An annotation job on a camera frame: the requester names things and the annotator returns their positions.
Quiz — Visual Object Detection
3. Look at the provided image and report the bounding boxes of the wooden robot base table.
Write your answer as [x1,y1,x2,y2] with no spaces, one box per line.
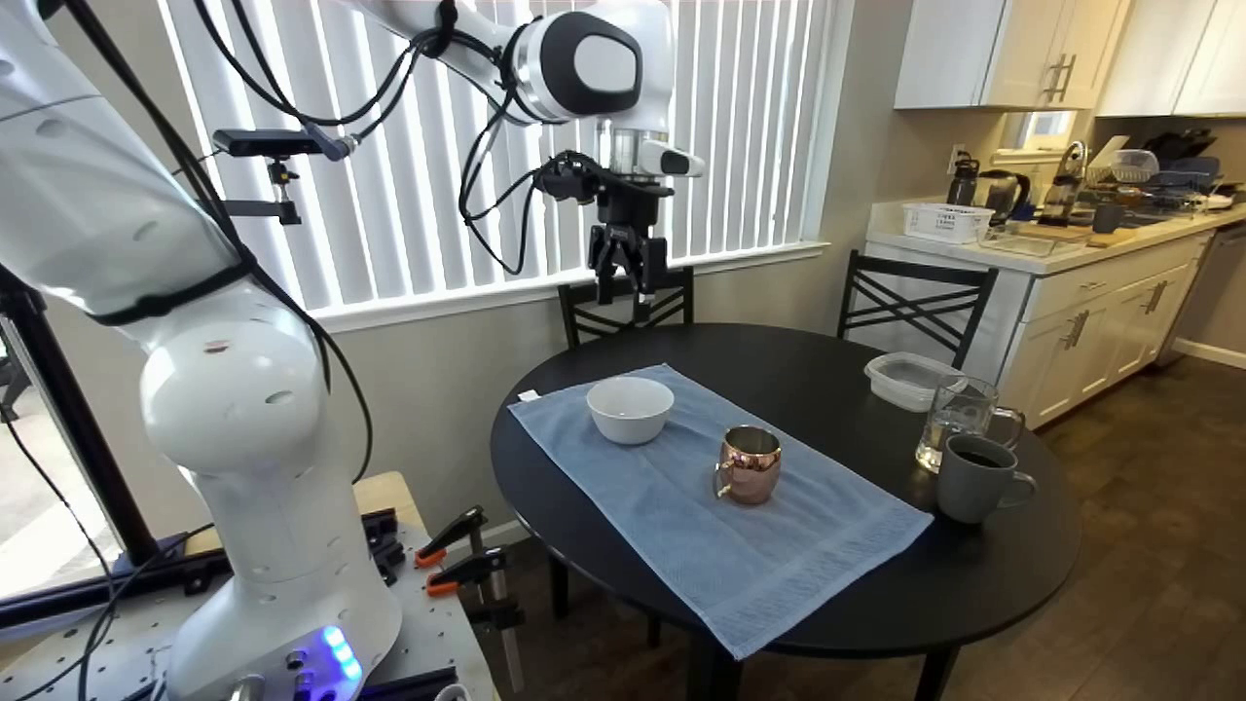
[0,470,499,701]

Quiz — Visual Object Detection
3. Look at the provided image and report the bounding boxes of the clear plastic food container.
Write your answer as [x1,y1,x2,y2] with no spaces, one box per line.
[866,350,962,413]

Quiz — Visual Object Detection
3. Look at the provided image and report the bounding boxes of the white vertical window blinds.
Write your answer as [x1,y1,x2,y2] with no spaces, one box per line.
[157,0,853,316]

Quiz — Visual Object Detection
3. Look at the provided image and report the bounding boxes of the black camera on stand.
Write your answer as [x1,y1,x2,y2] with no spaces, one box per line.
[216,126,353,225]

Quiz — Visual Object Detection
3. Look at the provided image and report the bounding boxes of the white ceramic bowl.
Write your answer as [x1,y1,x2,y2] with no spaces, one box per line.
[586,378,675,443]

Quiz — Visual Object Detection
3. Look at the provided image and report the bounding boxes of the copper mug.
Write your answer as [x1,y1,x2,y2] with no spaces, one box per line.
[713,430,783,507]

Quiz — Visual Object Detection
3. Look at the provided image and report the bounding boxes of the clear glass pitcher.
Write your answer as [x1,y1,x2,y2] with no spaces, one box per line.
[915,383,1024,470]

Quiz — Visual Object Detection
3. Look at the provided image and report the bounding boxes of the grey coffee mug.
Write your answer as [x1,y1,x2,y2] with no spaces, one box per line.
[936,437,1039,528]

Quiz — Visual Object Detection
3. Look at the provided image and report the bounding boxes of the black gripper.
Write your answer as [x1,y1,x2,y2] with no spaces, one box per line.
[587,182,665,311]

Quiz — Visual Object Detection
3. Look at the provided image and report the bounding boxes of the round black table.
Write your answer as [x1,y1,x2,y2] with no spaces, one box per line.
[492,322,1080,701]

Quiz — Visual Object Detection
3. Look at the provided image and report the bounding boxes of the white upper cabinets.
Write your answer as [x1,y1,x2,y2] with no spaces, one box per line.
[896,0,1246,119]

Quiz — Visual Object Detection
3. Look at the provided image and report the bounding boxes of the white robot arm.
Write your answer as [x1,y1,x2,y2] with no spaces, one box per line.
[0,0,401,701]

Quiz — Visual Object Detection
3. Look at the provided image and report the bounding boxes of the orange black clamp upper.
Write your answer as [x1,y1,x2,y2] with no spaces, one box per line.
[413,507,487,569]

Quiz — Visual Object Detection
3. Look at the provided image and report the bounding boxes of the blue cloth towel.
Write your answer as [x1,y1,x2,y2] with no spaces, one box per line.
[505,364,930,661]

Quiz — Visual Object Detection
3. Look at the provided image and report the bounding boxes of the orange black clamp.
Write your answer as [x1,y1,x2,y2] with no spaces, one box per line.
[426,548,505,602]
[413,507,487,569]

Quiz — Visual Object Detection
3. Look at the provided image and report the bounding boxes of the white kitchen counter cabinet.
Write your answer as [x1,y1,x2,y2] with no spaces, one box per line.
[866,204,1241,430]

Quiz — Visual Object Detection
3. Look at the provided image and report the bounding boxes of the black chair near window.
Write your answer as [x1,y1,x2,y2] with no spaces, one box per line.
[556,268,692,348]

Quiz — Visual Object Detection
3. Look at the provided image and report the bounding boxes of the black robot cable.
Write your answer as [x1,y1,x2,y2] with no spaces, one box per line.
[191,0,617,281]

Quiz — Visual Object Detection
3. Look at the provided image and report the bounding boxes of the orange black clamp lower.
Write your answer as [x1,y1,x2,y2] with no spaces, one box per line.
[426,548,505,602]

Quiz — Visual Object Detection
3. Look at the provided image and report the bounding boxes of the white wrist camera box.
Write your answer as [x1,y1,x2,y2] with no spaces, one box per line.
[643,145,706,180]

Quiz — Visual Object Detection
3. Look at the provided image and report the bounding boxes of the black chair near counter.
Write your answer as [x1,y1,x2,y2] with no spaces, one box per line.
[837,251,996,365]

